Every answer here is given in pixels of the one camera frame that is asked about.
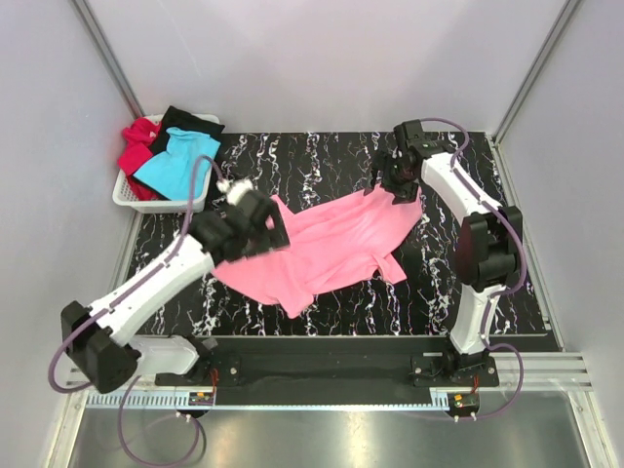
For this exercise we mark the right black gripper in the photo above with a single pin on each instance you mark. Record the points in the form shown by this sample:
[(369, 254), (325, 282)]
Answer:
[(382, 164)]

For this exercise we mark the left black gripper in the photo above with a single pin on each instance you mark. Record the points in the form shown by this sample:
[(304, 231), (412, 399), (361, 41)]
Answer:
[(275, 237)]

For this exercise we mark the pink t shirt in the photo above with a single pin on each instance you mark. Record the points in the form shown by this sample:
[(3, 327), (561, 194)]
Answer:
[(332, 246)]

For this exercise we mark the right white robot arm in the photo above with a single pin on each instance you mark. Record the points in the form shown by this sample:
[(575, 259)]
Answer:
[(490, 259)]

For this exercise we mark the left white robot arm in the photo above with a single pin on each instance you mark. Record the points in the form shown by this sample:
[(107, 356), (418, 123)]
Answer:
[(101, 339)]

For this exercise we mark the cyan t shirt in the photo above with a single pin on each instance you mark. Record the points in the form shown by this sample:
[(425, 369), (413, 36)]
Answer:
[(169, 173)]

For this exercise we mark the black t shirt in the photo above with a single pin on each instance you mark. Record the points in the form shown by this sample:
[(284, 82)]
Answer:
[(183, 120)]

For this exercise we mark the red t shirt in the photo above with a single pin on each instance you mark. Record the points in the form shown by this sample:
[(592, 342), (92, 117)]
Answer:
[(138, 137)]

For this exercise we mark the left control board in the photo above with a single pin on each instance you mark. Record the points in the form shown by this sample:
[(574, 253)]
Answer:
[(201, 398)]

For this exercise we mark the control board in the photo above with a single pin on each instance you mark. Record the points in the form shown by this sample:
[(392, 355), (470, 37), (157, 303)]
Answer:
[(465, 400), (201, 398)]

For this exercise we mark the right control board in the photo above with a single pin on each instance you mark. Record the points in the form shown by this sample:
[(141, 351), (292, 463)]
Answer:
[(465, 400)]

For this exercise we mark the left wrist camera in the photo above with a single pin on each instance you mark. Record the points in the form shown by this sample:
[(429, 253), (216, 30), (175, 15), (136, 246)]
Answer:
[(234, 190)]

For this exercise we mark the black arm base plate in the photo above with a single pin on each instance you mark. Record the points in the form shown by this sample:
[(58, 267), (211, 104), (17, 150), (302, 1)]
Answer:
[(316, 394)]

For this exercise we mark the white slotted cable duct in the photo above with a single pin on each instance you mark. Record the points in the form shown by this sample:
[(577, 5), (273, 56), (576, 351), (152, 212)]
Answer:
[(143, 400)]

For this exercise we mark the aluminium frame rail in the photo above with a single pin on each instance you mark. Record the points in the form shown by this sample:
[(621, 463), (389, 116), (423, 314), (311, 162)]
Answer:
[(536, 370)]

